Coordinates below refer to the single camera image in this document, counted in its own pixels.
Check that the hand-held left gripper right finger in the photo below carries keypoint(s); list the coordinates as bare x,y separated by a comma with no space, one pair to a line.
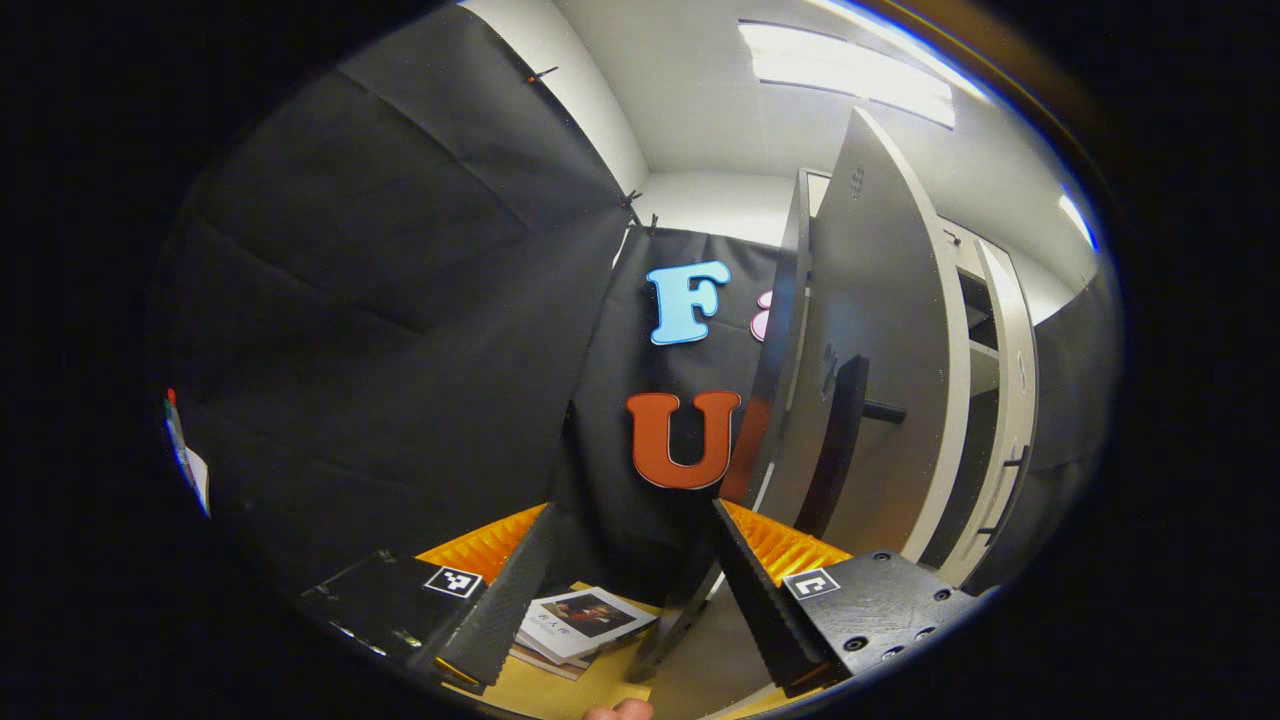
770,610

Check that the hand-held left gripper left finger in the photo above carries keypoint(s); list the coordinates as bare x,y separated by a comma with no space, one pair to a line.
500,610

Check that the white grey cabinet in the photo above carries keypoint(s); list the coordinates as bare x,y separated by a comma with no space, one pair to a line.
775,330

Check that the white cabinet door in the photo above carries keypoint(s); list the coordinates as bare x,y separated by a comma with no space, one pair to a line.
900,300
1015,350

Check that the brown book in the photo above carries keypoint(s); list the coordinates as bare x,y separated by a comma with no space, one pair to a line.
545,665

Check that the white cover book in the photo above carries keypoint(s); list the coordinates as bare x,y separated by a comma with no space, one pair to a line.
585,620

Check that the black backdrop cloth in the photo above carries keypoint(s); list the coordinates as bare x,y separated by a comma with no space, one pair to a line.
400,300

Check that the small ceiling light panel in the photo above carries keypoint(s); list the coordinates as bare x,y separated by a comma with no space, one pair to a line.
1078,220

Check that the large ceiling light panel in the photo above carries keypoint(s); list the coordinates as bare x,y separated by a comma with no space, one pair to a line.
850,70

